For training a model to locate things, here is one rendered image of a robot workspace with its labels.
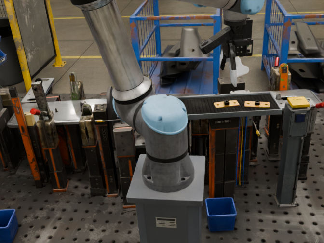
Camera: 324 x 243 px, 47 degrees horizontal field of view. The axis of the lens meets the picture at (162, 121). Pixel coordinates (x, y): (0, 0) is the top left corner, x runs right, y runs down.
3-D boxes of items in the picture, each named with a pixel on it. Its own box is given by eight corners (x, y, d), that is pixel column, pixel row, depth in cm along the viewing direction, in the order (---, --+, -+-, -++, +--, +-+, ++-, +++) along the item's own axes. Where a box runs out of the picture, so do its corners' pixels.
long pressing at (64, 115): (308, 87, 178) (309, 84, 178) (327, 109, 159) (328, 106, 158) (20, 104, 180) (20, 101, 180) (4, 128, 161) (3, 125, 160)
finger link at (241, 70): (252, 83, 118) (248, 54, 119) (234, 85, 117) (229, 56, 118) (249, 85, 121) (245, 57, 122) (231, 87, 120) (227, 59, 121)
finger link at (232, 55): (237, 68, 116) (233, 41, 117) (233, 69, 116) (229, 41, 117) (234, 72, 121) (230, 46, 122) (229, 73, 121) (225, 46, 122)
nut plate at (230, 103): (236, 101, 133) (236, 97, 133) (239, 105, 130) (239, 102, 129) (213, 103, 133) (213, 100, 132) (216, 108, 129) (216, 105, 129)
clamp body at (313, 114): (302, 166, 173) (313, 95, 155) (311, 182, 163) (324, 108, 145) (281, 167, 173) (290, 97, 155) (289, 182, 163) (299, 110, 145)
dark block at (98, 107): (119, 186, 168) (107, 102, 147) (118, 196, 162) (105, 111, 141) (108, 186, 168) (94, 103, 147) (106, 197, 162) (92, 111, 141)
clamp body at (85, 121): (111, 181, 172) (99, 109, 154) (108, 197, 162) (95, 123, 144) (90, 182, 172) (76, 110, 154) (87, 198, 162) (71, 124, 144)
